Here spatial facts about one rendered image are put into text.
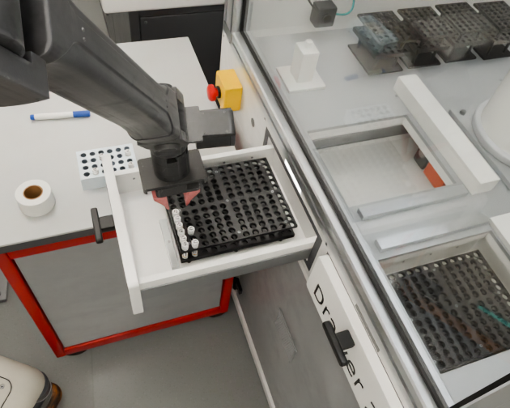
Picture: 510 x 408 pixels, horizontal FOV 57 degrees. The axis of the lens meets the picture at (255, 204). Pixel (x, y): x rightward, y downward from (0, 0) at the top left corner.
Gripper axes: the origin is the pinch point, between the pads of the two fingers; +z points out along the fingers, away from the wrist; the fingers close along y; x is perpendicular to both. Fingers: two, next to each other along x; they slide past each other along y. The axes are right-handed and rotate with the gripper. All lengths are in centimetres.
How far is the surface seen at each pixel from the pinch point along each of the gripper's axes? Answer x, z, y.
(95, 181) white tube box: 20.6, 14.5, -15.1
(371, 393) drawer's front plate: -38.0, 7.0, 22.1
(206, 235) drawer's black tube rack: -5.3, 4.4, 3.9
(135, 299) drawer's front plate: -13.9, 5.5, -10.0
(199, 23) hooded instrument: 85, 22, 22
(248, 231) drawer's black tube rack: -6.2, 5.0, 11.5
